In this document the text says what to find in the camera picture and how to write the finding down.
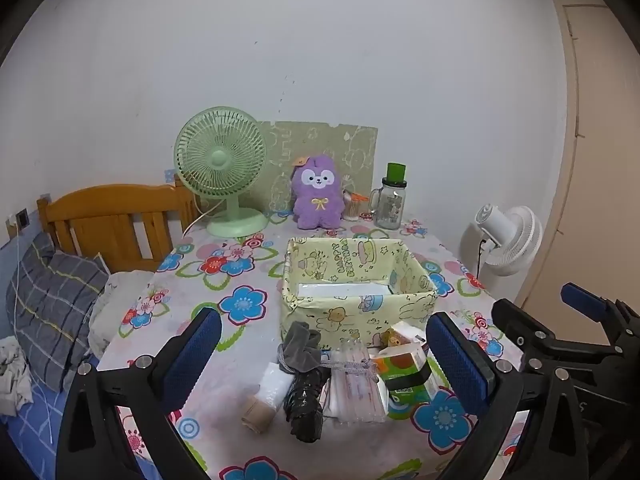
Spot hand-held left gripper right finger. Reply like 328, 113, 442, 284
425, 311, 594, 480

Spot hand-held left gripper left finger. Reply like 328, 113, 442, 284
55, 307, 223, 480

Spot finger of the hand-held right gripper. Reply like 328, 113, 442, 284
491, 298, 640, 387
560, 282, 640, 344

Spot black band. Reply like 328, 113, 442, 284
390, 366, 432, 393

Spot green orange carton box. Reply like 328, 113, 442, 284
372, 347, 442, 419

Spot cartoon printed tissue pack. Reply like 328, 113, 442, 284
387, 322, 427, 348

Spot beige bandage roll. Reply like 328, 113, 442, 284
241, 395, 278, 431

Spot white tissue pack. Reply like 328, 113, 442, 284
262, 362, 293, 401

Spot clear plastic packet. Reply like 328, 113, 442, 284
327, 337, 388, 423

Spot yellow printed storage box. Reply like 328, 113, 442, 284
280, 236, 440, 351

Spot white floor fan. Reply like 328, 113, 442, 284
460, 204, 543, 277

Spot white quilt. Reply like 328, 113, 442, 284
90, 270, 161, 361

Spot beige door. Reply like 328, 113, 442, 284
515, 0, 640, 346

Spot grey plaid pillow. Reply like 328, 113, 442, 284
6, 232, 110, 393

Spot wooden chair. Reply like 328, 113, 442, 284
36, 180, 201, 273

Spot glass jar with green lid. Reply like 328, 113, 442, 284
369, 162, 408, 232

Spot white crumpled cloth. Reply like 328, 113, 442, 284
0, 335, 33, 416

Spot blue bed sheet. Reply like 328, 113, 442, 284
0, 385, 161, 480

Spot cotton swab container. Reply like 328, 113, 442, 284
342, 192, 370, 222

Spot green desk fan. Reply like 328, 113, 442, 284
174, 106, 268, 238

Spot purple plush toy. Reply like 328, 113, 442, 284
290, 155, 346, 231

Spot green printed board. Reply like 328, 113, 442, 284
257, 121, 379, 221

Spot white desk fan cable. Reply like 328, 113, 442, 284
181, 199, 221, 238

